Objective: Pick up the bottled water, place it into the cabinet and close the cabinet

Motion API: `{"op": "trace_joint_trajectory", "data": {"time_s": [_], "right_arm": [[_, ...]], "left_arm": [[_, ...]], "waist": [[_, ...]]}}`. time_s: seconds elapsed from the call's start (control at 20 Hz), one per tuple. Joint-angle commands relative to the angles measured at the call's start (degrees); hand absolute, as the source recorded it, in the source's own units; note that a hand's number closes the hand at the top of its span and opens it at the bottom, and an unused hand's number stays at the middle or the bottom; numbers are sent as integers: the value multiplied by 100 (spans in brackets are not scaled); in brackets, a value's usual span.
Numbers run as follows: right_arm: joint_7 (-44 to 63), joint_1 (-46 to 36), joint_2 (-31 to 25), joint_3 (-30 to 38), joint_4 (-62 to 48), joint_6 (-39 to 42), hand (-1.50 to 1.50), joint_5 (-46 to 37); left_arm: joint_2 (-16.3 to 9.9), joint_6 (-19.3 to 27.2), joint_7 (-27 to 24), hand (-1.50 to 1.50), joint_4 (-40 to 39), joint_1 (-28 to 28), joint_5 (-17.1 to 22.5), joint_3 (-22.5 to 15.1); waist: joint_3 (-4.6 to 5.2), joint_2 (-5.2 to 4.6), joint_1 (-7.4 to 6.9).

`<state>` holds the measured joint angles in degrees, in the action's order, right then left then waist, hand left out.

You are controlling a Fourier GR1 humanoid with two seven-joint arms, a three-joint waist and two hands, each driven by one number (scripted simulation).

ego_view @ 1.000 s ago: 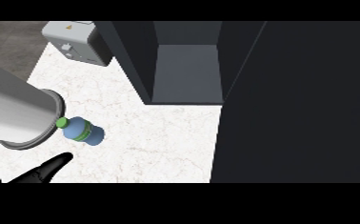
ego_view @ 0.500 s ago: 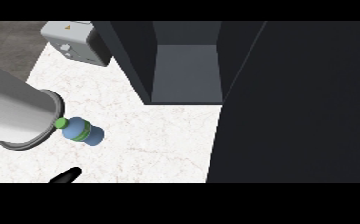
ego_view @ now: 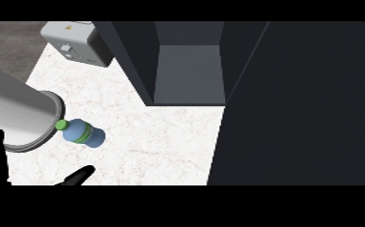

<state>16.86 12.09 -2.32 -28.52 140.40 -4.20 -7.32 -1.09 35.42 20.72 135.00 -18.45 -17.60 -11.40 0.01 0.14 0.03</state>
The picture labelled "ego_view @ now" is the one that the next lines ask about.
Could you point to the dark grey open cabinet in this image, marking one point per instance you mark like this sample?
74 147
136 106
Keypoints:
188 76

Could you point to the pale grey appliance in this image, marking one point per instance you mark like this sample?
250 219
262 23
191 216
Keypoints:
76 41

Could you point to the blue water bottle green cap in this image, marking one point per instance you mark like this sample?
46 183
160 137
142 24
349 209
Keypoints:
78 133

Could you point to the dark grey cabinet door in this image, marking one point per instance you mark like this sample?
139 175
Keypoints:
294 108

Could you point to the grey cylindrical metal pot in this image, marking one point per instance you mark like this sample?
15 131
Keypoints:
21 115

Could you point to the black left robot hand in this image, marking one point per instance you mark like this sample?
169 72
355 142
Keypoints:
78 176

